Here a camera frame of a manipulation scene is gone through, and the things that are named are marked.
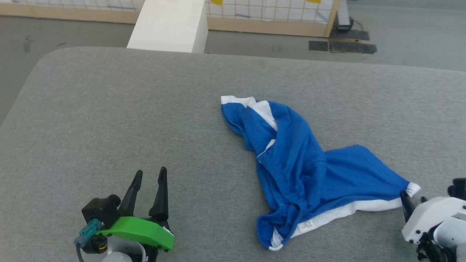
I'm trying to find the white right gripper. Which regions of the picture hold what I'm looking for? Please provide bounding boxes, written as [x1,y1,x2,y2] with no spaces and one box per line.
[400,191,466,244]

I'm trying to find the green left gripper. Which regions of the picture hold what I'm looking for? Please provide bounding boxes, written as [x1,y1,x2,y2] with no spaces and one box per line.
[96,167,174,251]

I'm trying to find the blue and white garment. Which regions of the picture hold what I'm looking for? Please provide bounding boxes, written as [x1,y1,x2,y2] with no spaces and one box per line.
[221,95,421,251]

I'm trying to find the grey fabric sofa seat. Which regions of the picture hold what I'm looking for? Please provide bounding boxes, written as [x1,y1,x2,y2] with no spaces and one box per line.
[0,47,466,262]

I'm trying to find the long black floor mat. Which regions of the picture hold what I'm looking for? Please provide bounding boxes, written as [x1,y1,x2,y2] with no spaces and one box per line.
[329,41,378,55]

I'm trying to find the white rectangular box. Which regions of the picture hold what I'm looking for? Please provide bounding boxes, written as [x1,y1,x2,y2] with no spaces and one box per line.
[126,0,209,54]

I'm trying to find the lemon print partition screen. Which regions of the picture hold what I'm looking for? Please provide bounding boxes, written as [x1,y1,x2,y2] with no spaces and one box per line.
[0,0,341,38]

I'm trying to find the teal-plug left camera cable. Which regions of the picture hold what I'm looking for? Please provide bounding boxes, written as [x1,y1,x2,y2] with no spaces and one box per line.
[74,219,103,262]

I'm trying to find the grey metal stand post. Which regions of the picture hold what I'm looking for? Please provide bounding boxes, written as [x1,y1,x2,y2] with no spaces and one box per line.
[336,0,354,32]

